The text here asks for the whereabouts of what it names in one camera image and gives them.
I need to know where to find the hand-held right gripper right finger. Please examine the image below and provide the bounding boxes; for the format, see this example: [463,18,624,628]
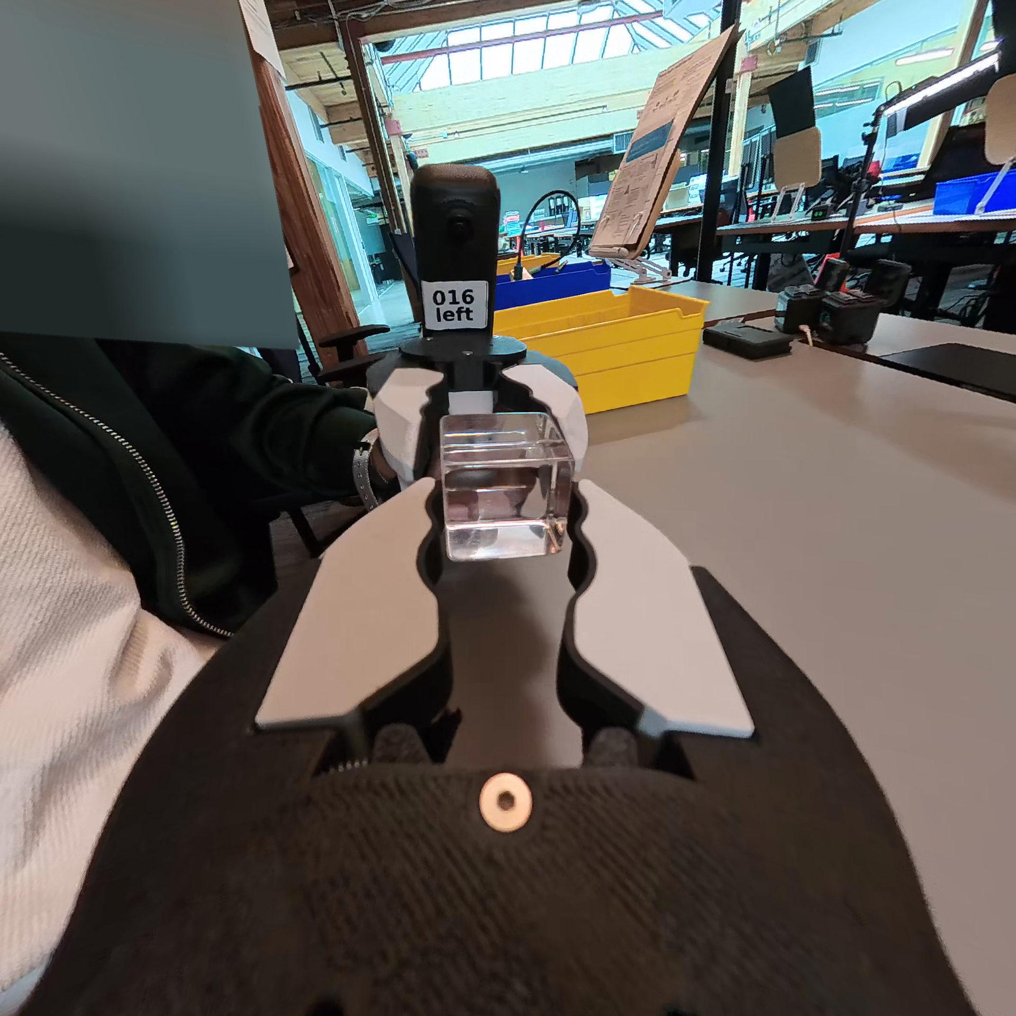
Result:
[557,478,757,765]

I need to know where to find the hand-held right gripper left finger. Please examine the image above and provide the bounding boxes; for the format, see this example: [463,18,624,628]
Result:
[254,476,455,765]

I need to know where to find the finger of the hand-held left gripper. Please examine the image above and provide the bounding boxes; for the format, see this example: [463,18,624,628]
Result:
[506,364,591,479]
[370,365,441,484]

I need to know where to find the clear acrylic cube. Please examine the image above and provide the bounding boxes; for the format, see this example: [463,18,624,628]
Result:
[438,410,577,564]

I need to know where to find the person's left forearm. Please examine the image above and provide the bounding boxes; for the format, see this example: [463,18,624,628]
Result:
[198,345,379,519]

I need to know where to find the grey desk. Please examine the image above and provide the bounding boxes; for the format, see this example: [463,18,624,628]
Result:
[432,279,1016,1016]

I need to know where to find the black desk mat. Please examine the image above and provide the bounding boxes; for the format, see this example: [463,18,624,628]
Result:
[878,342,1016,403]

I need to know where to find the person's left hand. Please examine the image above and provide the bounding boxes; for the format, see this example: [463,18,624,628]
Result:
[367,440,414,511]

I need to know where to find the silver wristwatch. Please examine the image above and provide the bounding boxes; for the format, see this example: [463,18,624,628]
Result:
[351,429,384,511]

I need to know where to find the yellow plastic bin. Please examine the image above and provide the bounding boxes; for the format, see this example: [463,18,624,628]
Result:
[492,285,710,415]

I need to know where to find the black armchair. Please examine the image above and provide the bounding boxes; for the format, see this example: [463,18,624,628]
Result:
[316,322,392,390]

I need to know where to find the blue plastic bin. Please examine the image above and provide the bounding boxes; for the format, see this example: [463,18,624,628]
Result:
[493,259,613,314]

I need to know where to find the white document stand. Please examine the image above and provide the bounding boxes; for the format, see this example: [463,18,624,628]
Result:
[586,240,673,284]

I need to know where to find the flat black case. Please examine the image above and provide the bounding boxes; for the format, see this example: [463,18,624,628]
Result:
[702,320,796,361]

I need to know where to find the brown document board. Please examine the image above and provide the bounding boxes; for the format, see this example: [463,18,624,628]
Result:
[587,26,745,260]

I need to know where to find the black pole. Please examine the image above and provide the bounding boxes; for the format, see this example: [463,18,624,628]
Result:
[697,0,745,284]

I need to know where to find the person's torso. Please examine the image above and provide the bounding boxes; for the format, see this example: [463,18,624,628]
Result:
[0,332,280,997]

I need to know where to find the black battery chargers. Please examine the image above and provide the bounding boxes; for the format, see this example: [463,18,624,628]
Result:
[821,258,914,346]

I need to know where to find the blue storage crate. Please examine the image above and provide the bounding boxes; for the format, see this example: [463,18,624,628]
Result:
[932,169,1016,217]

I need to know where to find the black light bar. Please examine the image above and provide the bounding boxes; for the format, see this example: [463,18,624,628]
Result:
[876,51,1003,133]

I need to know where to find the black looped cable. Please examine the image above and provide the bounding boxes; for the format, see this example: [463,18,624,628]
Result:
[510,188,585,280]

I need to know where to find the wooden post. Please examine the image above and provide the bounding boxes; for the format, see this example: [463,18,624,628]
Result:
[246,24,376,362]

